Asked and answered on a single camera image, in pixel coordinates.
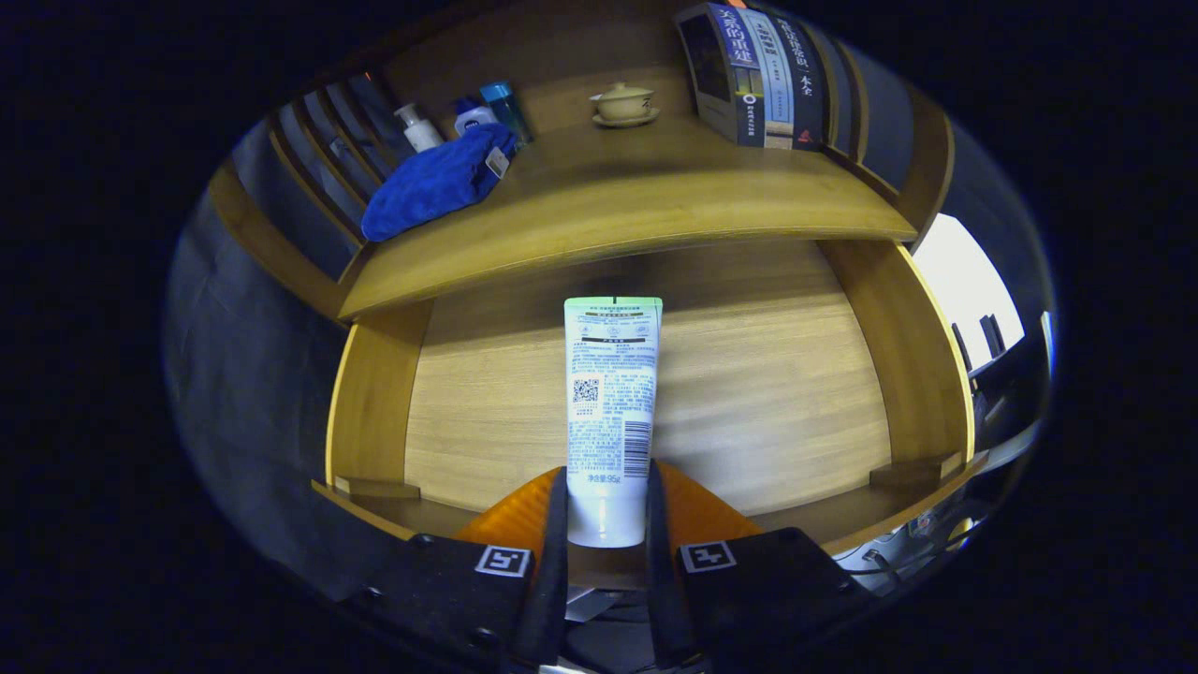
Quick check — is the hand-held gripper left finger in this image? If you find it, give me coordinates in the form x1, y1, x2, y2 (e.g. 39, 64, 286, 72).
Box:
360, 466, 570, 674

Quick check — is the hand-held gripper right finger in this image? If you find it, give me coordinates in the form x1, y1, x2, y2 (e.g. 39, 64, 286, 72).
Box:
646, 459, 876, 670

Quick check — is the wooden drawer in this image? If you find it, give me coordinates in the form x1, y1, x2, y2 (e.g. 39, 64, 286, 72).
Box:
312, 239, 988, 591

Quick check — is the white cosmetic tube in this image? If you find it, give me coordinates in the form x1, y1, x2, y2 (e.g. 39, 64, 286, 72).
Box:
563, 296, 664, 549

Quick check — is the white box cabinet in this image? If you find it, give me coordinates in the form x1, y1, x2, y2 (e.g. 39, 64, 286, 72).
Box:
913, 213, 1026, 371

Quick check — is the wooden cabinet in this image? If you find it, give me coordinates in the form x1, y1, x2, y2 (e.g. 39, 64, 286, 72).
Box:
206, 0, 956, 324

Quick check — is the wooden countertop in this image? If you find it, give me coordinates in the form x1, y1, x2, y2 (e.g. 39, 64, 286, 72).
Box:
337, 112, 918, 321

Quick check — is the blue folded towel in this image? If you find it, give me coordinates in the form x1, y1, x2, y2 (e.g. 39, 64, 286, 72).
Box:
361, 123, 519, 242

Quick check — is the white pump bottle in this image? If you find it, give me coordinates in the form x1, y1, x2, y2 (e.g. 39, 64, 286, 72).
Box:
393, 103, 445, 154

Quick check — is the white bottle with blue cap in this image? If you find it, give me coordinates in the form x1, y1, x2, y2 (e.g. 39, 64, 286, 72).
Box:
454, 98, 499, 138

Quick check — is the teal bottle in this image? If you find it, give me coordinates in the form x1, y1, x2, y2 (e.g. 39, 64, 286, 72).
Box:
480, 81, 533, 146

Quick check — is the beige lidded teacup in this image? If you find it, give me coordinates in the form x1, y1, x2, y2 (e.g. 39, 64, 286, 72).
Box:
589, 81, 661, 128

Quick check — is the blue spine book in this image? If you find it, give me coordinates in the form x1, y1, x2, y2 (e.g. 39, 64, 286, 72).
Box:
676, 3, 767, 148

